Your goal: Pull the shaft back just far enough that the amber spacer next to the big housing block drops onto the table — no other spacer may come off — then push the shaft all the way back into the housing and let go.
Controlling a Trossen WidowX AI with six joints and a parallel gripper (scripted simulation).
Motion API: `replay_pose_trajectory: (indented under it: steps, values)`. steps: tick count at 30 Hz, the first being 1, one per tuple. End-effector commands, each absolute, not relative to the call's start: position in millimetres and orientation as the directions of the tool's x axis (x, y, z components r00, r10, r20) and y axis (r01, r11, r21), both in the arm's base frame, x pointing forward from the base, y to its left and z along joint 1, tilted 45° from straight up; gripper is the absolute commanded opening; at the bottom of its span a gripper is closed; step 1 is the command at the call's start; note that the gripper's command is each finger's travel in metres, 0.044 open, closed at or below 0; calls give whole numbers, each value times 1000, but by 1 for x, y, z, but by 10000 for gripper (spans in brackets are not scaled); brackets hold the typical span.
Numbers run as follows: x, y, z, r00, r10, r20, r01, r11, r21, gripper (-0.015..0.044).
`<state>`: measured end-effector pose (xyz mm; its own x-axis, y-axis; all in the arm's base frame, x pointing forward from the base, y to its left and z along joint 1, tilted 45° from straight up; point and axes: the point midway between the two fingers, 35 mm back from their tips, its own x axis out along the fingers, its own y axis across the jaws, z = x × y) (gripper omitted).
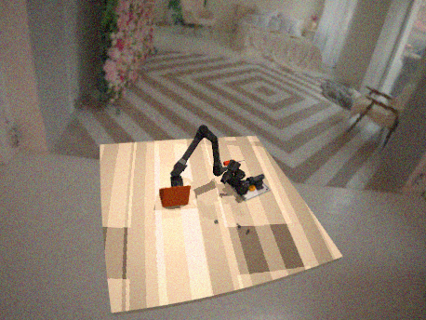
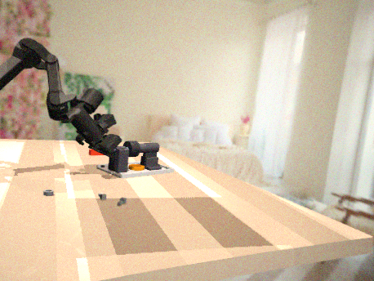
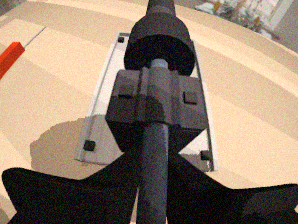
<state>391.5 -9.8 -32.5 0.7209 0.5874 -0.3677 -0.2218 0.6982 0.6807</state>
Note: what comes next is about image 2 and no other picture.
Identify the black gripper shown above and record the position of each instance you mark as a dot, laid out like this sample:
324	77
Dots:
94	136

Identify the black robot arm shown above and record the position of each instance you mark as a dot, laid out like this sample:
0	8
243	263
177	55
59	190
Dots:
28	54

